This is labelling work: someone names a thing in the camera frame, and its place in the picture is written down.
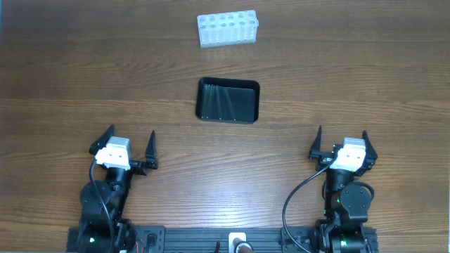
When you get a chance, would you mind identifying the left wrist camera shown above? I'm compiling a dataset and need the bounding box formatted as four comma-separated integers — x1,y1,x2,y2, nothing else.
94,136,131,171

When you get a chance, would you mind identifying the white test tube rack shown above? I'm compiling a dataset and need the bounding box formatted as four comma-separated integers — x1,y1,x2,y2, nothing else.
196,9,260,49

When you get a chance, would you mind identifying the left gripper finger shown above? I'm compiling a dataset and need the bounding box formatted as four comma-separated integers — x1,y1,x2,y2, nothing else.
144,129,159,169
88,124,115,156

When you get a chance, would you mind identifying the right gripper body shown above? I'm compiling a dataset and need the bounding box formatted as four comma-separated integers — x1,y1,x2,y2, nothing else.
308,150,337,166

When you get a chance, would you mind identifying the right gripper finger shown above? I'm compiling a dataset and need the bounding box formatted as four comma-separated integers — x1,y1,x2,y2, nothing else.
309,125,323,153
361,129,379,168

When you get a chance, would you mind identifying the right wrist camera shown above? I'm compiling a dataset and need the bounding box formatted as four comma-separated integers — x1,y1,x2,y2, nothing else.
329,137,367,172

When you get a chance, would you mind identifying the mounting rail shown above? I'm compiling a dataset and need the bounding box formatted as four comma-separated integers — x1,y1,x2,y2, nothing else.
66,225,380,253

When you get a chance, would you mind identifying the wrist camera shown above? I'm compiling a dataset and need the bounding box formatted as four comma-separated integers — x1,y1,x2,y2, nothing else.
94,136,131,171
329,137,367,172

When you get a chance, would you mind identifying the black tray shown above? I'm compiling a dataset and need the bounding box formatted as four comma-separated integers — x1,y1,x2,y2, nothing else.
195,77,262,125

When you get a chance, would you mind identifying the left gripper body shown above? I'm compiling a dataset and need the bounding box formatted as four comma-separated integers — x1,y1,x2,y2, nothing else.
129,160,148,176

